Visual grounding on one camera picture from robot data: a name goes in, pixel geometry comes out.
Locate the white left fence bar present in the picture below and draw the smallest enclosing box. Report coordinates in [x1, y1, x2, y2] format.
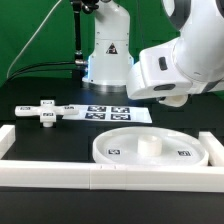
[0, 125, 16, 160]

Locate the white front fence bar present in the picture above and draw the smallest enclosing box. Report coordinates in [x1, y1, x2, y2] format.
[0, 160, 224, 193]

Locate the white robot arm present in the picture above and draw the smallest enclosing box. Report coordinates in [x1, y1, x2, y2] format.
[83, 0, 224, 99]

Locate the black camera stand pole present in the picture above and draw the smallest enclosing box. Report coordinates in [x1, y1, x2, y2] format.
[69, 0, 100, 68]

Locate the white round table top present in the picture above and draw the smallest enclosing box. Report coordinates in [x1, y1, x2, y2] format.
[92, 127, 209, 166]

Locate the white right fence bar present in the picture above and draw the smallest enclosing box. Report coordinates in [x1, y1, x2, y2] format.
[199, 132, 224, 167]

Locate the black cable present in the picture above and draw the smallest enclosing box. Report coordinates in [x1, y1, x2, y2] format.
[6, 60, 88, 83]

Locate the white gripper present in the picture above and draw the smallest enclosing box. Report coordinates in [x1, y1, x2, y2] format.
[126, 38, 195, 100]

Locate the grey cable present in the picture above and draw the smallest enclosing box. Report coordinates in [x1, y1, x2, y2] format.
[6, 0, 64, 78]

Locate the white fence bar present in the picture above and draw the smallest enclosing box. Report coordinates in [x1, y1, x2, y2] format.
[199, 132, 224, 167]
[0, 160, 224, 193]
[0, 125, 16, 160]

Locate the paper sheet with markers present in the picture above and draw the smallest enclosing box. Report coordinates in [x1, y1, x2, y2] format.
[63, 105, 152, 123]

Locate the white cross-shaped table base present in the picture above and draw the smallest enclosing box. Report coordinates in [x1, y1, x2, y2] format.
[15, 100, 79, 128]

